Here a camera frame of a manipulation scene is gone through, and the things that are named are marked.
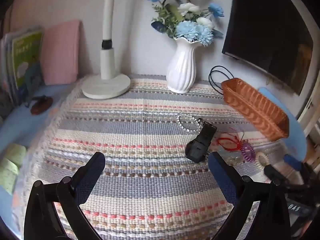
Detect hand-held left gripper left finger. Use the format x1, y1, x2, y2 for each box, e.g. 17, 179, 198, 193
24, 151, 106, 240

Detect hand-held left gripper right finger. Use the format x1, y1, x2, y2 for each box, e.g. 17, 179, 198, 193
208, 151, 292, 240

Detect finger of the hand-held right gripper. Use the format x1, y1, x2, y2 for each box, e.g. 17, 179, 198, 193
284, 154, 303, 172
264, 164, 290, 185

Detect cream spiral hair tie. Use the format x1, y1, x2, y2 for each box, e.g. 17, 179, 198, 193
255, 152, 269, 167

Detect clear bead chain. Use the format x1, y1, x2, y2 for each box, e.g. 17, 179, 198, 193
217, 150, 240, 165

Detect red string bracelet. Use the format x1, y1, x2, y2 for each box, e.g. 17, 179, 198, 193
216, 127, 247, 153

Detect purple spiral hair tie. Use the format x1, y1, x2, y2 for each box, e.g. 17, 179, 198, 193
240, 141, 256, 161

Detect black watch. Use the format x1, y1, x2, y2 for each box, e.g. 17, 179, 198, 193
185, 122, 217, 163

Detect brown wicker basket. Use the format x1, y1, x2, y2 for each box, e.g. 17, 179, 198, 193
221, 78, 290, 142

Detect crystal bead bracelet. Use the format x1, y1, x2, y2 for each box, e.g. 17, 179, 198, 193
176, 114, 203, 132

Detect light blue pad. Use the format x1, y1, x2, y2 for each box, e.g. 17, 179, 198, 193
257, 87, 307, 162

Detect striped woven mat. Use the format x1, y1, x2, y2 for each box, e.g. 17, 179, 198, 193
12, 74, 295, 240

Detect green cloth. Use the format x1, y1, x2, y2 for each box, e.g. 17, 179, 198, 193
0, 144, 27, 195

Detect brown hair clip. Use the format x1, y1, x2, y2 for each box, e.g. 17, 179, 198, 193
30, 95, 53, 115

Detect white desk lamp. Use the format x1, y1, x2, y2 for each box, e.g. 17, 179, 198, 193
82, 0, 131, 100

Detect white ribbed vase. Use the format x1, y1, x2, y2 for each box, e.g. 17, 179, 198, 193
166, 36, 203, 93

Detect pink book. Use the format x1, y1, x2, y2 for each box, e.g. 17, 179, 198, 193
41, 20, 82, 85

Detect green picture book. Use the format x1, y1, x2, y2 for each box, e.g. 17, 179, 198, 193
7, 30, 44, 90

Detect black monitor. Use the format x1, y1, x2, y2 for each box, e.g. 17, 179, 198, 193
222, 0, 314, 96

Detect blue and white artificial flowers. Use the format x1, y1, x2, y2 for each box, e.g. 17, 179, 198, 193
144, 0, 225, 47

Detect black cable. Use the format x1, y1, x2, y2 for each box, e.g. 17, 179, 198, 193
209, 66, 234, 95

